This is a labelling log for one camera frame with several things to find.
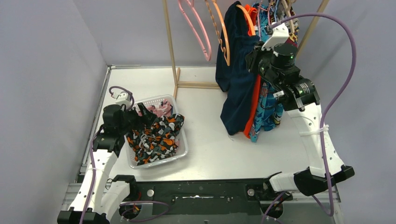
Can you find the wooden clothes rack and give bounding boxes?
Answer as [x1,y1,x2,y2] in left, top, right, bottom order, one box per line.
[162,0,331,99]

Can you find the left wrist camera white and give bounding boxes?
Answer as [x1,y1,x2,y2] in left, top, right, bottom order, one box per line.
[115,92,132,109]

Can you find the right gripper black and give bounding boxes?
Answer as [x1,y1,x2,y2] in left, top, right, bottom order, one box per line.
[246,41,282,87]

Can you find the orange wooden hanger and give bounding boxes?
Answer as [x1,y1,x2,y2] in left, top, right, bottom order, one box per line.
[205,0,231,66]
[237,5,256,36]

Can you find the aluminium rail frame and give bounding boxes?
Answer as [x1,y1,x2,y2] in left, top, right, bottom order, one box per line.
[56,65,344,224]

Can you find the pink shark print shorts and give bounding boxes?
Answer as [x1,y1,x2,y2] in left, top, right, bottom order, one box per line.
[144,99,174,117]

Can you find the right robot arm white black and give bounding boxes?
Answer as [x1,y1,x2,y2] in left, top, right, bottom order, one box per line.
[245,41,355,199]

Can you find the navy blue shorts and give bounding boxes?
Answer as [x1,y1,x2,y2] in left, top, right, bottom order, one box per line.
[215,1,259,135]

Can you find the comic print shorts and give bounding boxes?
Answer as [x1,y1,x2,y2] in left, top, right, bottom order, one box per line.
[276,5,299,47]

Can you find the orange camouflage shorts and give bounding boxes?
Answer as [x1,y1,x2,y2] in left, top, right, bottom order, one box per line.
[127,113,185,166]

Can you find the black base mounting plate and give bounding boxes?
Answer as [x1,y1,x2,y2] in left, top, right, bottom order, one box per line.
[123,178,280,215]

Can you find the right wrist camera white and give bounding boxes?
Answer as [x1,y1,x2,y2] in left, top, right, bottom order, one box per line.
[261,22,289,51]

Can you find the white plastic perforated basket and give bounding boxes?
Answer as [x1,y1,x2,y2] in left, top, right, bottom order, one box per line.
[126,95,189,169]

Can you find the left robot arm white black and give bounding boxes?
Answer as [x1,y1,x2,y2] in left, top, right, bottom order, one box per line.
[57,102,157,224]

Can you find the light blue fish shorts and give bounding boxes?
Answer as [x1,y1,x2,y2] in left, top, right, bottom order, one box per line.
[249,3,283,143]

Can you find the dark blue leaf shorts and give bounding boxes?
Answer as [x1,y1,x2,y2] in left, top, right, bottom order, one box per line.
[271,104,283,127]

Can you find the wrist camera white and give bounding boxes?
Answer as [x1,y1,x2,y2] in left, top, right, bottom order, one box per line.
[261,22,289,51]
[115,92,132,109]

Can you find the light wooden hanger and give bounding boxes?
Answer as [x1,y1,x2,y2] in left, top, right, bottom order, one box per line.
[280,0,296,33]

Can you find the bright orange shorts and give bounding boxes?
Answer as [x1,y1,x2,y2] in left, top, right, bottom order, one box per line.
[243,4,261,139]

